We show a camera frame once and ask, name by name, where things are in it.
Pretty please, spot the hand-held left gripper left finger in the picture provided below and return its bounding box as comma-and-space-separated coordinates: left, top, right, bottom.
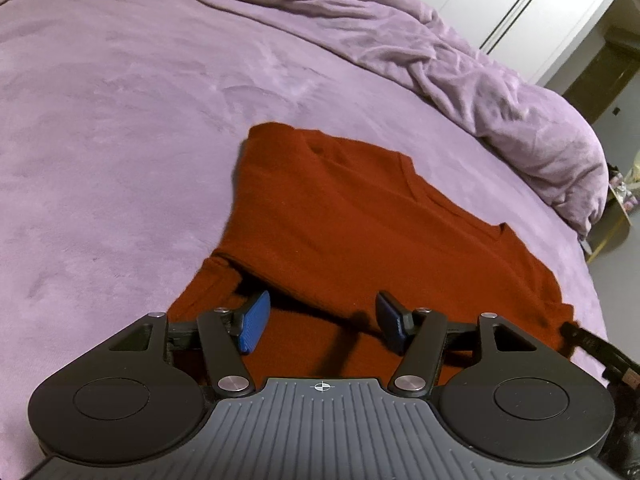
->
107, 290, 271, 397

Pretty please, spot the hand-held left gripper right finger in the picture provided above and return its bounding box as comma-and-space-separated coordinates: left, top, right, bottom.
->
375, 290, 538, 397

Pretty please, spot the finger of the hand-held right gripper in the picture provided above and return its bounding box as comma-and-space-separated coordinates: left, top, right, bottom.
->
560, 321, 610, 362

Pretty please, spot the red knit sweater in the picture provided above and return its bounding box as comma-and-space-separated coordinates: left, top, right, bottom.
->
165, 121, 576, 391

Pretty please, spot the purple bed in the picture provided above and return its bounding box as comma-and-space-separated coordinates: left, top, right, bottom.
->
0, 0, 608, 471

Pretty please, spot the brown door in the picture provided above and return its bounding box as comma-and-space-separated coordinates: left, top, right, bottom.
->
562, 30, 632, 126

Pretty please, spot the purple duvet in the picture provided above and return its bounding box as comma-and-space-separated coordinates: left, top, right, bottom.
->
170, 0, 608, 241

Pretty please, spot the white wardrobe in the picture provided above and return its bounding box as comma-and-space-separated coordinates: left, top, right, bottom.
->
382, 0, 636, 86

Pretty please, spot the yellow frame shelf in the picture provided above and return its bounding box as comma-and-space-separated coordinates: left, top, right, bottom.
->
585, 152, 640, 263

